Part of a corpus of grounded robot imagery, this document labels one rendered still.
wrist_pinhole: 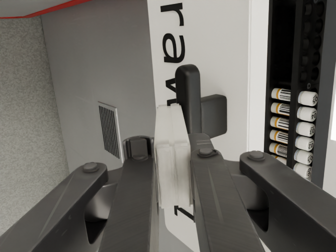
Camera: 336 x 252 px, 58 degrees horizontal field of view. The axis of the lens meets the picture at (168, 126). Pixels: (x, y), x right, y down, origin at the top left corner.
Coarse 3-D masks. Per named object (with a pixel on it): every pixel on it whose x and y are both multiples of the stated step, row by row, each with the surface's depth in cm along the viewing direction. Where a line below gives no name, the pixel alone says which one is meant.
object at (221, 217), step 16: (192, 160) 11; (208, 160) 11; (208, 176) 10; (224, 176) 10; (208, 192) 9; (224, 192) 9; (208, 208) 8; (224, 208) 8; (240, 208) 8; (208, 224) 8; (224, 224) 8; (240, 224) 8; (208, 240) 7; (224, 240) 7; (240, 240) 7; (256, 240) 7
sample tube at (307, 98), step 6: (276, 90) 29; (282, 90) 29; (288, 90) 28; (276, 96) 29; (282, 96) 29; (288, 96) 28; (300, 96) 27; (306, 96) 27; (312, 96) 26; (300, 102) 27; (306, 102) 27; (312, 102) 27
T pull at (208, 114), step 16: (192, 64) 18; (176, 80) 19; (192, 80) 18; (176, 96) 19; (192, 96) 18; (208, 96) 20; (224, 96) 20; (192, 112) 19; (208, 112) 20; (224, 112) 20; (192, 128) 19; (208, 128) 20; (224, 128) 21
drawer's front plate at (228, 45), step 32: (160, 0) 24; (192, 0) 21; (224, 0) 19; (256, 0) 18; (160, 32) 25; (192, 32) 22; (224, 32) 19; (256, 32) 18; (160, 64) 26; (224, 64) 20; (256, 64) 19; (160, 96) 27; (256, 96) 19; (256, 128) 20; (192, 224) 28
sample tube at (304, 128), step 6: (270, 120) 31; (276, 120) 30; (282, 120) 30; (288, 120) 29; (276, 126) 30; (282, 126) 29; (300, 126) 28; (306, 126) 28; (312, 126) 28; (300, 132) 28; (306, 132) 27; (312, 132) 28
